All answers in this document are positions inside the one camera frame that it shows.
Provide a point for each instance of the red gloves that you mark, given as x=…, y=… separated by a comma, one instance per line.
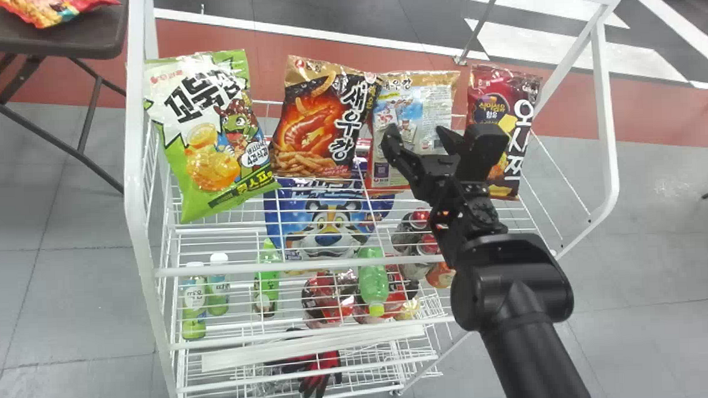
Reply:
x=316, y=374

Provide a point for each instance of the red can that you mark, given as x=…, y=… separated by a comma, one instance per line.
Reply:
x=421, y=220

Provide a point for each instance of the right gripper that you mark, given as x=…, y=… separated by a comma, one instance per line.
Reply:
x=439, y=181

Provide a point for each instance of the red yellow snack packet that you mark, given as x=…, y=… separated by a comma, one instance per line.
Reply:
x=53, y=6

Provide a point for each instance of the gold snack packet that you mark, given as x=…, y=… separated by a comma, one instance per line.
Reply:
x=421, y=102

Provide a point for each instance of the orange snack packet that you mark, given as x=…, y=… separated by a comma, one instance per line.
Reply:
x=316, y=124

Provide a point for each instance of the dark side table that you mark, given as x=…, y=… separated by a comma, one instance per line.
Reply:
x=60, y=38

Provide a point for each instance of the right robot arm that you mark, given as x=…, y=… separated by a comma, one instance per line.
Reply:
x=526, y=334

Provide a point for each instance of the orange can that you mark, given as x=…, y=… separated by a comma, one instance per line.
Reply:
x=441, y=275

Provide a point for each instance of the dark red snack packet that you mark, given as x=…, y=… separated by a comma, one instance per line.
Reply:
x=522, y=116

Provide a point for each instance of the green bottle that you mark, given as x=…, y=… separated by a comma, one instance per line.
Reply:
x=267, y=281
x=218, y=286
x=373, y=281
x=193, y=305

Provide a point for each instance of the green snack packet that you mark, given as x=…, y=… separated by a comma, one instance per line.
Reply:
x=210, y=139

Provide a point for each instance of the blue cereal bag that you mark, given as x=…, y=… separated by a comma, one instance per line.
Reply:
x=331, y=223

